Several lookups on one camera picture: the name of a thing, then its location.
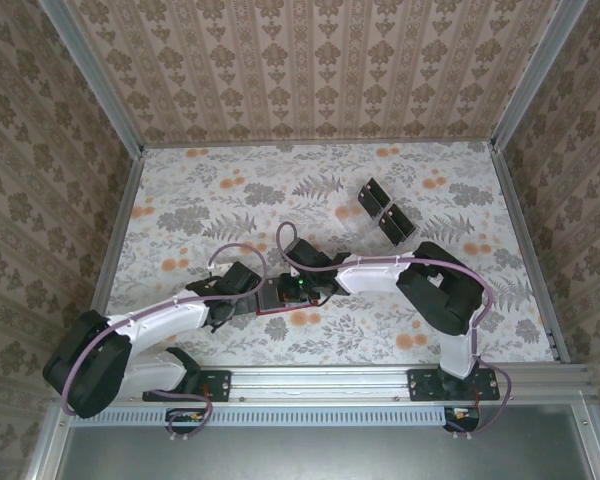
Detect black credit card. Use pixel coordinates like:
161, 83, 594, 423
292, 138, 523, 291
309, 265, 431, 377
257, 283, 282, 310
378, 212, 410, 246
358, 187, 381, 214
383, 202, 415, 235
360, 178, 387, 205

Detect red leather card holder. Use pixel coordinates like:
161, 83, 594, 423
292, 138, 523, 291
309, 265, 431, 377
253, 292, 327, 318

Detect clear acrylic card stand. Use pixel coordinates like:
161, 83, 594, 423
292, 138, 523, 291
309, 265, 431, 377
335, 177, 416, 249

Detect black controller box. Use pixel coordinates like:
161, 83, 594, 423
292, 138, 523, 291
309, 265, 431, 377
443, 405, 481, 432
165, 407, 207, 434

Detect grey metal panel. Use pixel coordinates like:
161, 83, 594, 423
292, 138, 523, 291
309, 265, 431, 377
59, 404, 589, 480

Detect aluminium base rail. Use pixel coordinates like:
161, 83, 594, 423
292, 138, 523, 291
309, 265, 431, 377
54, 364, 594, 404

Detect purple cable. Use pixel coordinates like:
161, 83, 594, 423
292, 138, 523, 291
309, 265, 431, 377
275, 222, 517, 441
59, 242, 269, 444

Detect white slotted cable duct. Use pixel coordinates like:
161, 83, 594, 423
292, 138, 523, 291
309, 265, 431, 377
72, 408, 454, 428

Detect aluminium side rail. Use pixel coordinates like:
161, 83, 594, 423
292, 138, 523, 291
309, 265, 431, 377
90, 147, 147, 314
488, 142, 572, 365

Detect aluminium frame post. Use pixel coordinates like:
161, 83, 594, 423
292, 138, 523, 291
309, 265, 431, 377
37, 0, 146, 157
492, 0, 589, 151

